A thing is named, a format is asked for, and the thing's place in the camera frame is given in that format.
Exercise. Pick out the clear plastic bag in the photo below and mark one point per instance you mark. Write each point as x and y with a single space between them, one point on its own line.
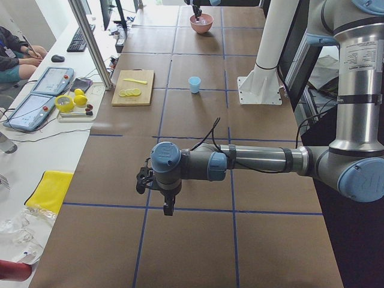
24 237

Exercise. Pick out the lower teach pendant tablet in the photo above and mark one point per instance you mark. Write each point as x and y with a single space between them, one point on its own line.
31 113

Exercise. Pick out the pink bowl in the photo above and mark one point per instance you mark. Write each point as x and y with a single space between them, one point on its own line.
202 29

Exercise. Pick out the aluminium frame post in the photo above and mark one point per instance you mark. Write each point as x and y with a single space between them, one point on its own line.
96 56

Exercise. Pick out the dark purple wallet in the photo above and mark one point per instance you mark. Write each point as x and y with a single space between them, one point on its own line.
81 83

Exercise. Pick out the white camera post with base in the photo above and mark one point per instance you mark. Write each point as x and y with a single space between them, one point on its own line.
261 86

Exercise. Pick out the seated person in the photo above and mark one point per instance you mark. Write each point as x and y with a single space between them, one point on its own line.
19 60

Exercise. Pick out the yellow lemon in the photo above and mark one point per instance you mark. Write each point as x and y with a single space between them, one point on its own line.
80 98

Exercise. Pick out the white tray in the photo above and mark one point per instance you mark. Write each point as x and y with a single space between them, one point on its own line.
79 114

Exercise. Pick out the clear ice cubes pile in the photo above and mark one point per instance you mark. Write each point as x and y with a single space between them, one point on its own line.
200 21

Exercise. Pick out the red object at corner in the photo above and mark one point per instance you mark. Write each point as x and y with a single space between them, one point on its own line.
15 271

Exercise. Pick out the yellow tape roll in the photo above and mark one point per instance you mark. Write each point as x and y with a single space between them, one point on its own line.
64 103

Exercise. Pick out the teach pendant tablet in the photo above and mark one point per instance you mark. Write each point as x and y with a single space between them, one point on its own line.
54 81
31 113

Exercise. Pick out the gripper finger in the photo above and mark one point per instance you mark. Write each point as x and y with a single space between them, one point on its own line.
195 10
199 12

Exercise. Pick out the black computer mouse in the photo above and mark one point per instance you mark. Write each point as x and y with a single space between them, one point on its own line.
57 58

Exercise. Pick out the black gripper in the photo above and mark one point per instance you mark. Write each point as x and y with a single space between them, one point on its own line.
168 194

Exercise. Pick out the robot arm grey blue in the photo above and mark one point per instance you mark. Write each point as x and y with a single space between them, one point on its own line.
352 163

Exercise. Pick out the lemon slices row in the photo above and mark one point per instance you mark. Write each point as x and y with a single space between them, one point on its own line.
133 92

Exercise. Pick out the black monitor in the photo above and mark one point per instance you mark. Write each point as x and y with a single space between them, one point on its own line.
107 7

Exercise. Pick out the light blue cup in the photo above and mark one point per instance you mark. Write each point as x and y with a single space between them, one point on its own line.
194 84

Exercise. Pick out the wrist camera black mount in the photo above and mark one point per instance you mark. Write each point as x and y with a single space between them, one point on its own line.
144 178

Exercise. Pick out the upper teach pendant tablet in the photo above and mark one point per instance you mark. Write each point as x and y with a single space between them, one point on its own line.
54 81

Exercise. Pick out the wooden cutting board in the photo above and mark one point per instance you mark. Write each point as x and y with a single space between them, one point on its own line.
144 99

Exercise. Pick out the yellow plastic knife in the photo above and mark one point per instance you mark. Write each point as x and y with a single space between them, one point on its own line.
144 82

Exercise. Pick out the yellow cloth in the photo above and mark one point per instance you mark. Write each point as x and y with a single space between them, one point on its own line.
50 191

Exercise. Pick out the black keyboard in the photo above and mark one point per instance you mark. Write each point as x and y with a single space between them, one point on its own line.
78 42

